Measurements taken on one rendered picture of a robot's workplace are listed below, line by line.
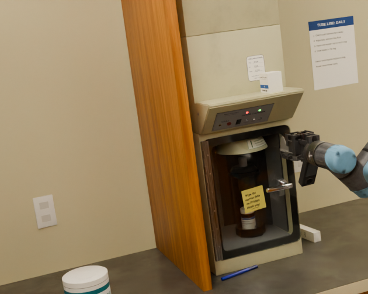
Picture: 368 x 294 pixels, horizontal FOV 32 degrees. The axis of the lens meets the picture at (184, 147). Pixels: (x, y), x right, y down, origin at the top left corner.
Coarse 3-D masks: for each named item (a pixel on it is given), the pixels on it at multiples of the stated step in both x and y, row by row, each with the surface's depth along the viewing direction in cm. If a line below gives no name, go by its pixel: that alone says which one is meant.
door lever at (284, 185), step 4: (284, 180) 209; (280, 184) 209; (284, 184) 204; (288, 184) 204; (292, 184) 205; (268, 188) 202; (272, 188) 203; (276, 188) 203; (280, 188) 203; (284, 188) 204; (268, 192) 202
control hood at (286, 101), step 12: (240, 96) 196; (252, 96) 192; (264, 96) 191; (276, 96) 193; (288, 96) 195; (300, 96) 197; (204, 108) 189; (216, 108) 187; (228, 108) 190; (240, 108) 192; (276, 108) 198; (288, 108) 201; (204, 120) 191; (276, 120) 204; (204, 132) 196
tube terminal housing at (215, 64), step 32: (224, 32) 197; (256, 32) 200; (192, 64) 195; (224, 64) 198; (192, 96) 197; (224, 96) 200; (192, 128) 203; (256, 128) 205; (256, 256) 211; (288, 256) 215
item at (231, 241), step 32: (288, 128) 207; (224, 160) 201; (256, 160) 205; (288, 160) 209; (224, 192) 203; (288, 192) 210; (224, 224) 204; (256, 224) 208; (288, 224) 212; (224, 256) 206
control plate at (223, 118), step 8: (272, 104) 196; (224, 112) 190; (232, 112) 192; (240, 112) 193; (256, 112) 196; (264, 112) 197; (216, 120) 192; (224, 120) 194; (232, 120) 195; (248, 120) 198; (256, 120) 200; (264, 120) 201; (216, 128) 196; (224, 128) 197
